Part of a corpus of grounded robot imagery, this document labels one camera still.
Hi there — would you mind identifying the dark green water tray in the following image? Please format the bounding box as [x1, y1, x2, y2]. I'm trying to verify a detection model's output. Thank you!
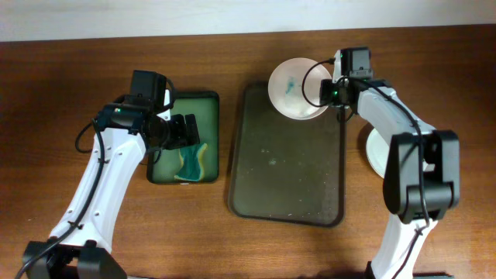
[146, 91, 219, 184]

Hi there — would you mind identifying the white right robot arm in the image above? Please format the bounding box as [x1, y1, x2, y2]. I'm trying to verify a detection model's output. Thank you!
[319, 77, 460, 278]

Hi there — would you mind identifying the pink plate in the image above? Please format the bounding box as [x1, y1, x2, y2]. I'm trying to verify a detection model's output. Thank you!
[268, 57, 332, 120]

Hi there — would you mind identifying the pale green plate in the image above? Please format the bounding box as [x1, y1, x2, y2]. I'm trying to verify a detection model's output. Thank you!
[366, 128, 401, 178]

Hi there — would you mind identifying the large brown serving tray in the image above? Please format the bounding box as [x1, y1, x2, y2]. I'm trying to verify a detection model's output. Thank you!
[228, 82, 346, 228]

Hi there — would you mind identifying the green yellow sponge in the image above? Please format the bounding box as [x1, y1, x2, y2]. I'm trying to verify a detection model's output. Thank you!
[174, 143, 208, 182]

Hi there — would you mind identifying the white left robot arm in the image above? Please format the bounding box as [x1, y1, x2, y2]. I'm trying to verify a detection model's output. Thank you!
[16, 91, 199, 278]

